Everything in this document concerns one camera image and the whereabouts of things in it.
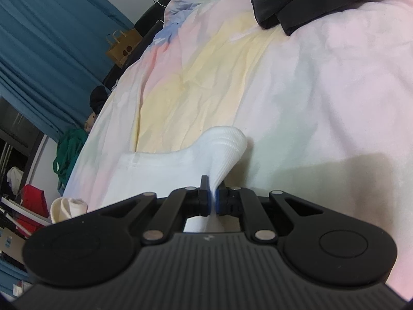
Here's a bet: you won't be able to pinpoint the red garment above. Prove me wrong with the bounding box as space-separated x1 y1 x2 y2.
15 184 50 231

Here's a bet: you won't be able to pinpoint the cream white cloth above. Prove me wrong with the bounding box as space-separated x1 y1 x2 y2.
50 197 88 224

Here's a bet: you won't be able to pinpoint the green clothing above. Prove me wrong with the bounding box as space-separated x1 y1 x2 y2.
53 128 88 191

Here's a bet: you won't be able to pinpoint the black sofa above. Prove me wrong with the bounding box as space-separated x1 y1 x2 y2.
102 0 171 89

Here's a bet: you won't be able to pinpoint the beige cloth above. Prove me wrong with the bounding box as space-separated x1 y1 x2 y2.
84 112 99 133

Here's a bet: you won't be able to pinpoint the dark window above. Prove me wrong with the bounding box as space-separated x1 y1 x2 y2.
0 95 44 156

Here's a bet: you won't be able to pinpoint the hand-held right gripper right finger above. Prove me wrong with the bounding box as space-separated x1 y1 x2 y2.
216 185 325 243

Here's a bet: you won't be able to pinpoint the white pants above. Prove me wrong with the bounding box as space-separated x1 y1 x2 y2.
120 126 249 233

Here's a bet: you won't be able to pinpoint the pastel tie-dye blanket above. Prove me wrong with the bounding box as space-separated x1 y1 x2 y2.
60 0 413 298

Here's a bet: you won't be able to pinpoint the blue curtain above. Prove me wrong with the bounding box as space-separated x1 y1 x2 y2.
0 258 29 301
0 0 134 136

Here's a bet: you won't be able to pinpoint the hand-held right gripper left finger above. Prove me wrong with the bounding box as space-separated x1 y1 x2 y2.
97 175 214 243

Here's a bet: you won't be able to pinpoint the black clothes pile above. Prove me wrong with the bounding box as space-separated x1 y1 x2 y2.
90 86 110 113

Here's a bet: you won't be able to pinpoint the dark cloth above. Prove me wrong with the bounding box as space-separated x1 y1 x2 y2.
248 0 413 36

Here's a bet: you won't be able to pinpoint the brown paper bag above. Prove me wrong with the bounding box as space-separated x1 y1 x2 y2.
106 28 142 69

